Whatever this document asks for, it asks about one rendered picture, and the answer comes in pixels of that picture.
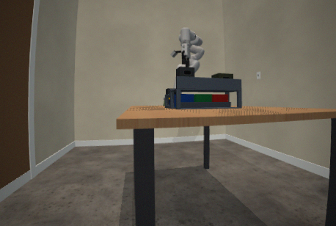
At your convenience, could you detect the blue open bin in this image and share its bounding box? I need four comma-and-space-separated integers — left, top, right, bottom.
175, 94, 194, 108

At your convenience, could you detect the grey metal shelf rack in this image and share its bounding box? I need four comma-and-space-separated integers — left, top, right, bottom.
164, 76, 242, 109

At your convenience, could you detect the green open bin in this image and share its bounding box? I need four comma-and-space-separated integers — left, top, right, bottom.
194, 94, 212, 102

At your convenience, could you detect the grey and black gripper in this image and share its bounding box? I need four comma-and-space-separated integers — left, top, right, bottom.
180, 43, 191, 67

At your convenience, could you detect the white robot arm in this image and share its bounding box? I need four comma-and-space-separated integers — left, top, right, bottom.
170, 28, 205, 72

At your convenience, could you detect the red bin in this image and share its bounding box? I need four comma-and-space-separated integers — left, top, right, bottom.
212, 94, 228, 102

